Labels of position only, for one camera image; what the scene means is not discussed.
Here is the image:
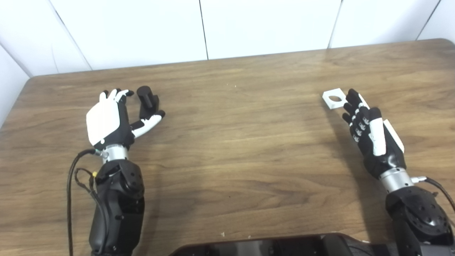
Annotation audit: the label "black peg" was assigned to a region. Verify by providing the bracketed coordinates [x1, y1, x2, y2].
[136, 86, 160, 121]

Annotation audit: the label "black robot torso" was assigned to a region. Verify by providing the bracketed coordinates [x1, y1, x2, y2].
[167, 233, 402, 256]

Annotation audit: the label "black and white right hand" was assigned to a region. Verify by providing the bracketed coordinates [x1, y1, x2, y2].
[342, 89, 406, 179]

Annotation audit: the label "thin wires with yellow connector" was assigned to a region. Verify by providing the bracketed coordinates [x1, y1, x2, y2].
[74, 168, 109, 246]

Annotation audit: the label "white square piece with hole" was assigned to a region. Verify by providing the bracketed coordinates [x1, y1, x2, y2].
[322, 88, 347, 109]

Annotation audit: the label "black and white left hand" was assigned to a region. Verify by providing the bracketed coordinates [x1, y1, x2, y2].
[86, 89, 166, 150]

